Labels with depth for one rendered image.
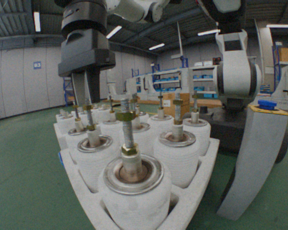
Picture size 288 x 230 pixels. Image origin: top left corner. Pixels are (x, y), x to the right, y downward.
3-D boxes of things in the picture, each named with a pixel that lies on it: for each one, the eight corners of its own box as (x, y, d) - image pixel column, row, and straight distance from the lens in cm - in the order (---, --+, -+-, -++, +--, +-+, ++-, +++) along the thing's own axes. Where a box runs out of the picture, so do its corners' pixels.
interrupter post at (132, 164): (139, 165, 16) (138, 144, 14) (146, 177, 14) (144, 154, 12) (123, 169, 15) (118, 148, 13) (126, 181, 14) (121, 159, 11)
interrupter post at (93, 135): (102, 144, 23) (99, 129, 21) (91, 148, 22) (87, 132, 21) (99, 141, 25) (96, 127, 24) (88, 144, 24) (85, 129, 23)
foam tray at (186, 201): (141, 152, 65) (138, 122, 57) (210, 178, 51) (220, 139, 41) (76, 187, 53) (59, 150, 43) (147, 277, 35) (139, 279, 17)
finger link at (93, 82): (88, 104, 19) (84, 68, 20) (99, 102, 22) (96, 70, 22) (95, 104, 18) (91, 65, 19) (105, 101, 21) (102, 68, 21)
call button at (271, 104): (255, 108, 29) (256, 98, 29) (271, 109, 30) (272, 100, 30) (259, 111, 25) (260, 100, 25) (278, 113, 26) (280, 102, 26)
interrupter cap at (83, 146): (119, 145, 21) (119, 142, 21) (81, 159, 20) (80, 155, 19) (105, 134, 28) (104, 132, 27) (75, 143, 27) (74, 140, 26)
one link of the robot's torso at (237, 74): (217, 99, 55) (219, 45, 90) (255, 102, 56) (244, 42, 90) (213, 76, 44) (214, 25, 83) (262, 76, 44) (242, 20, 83)
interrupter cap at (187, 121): (197, 119, 38) (197, 116, 38) (212, 125, 32) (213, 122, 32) (177, 121, 34) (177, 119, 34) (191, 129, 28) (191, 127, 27)
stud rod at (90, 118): (90, 136, 23) (83, 98, 21) (93, 134, 23) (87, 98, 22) (93, 137, 22) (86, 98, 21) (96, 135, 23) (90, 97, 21)
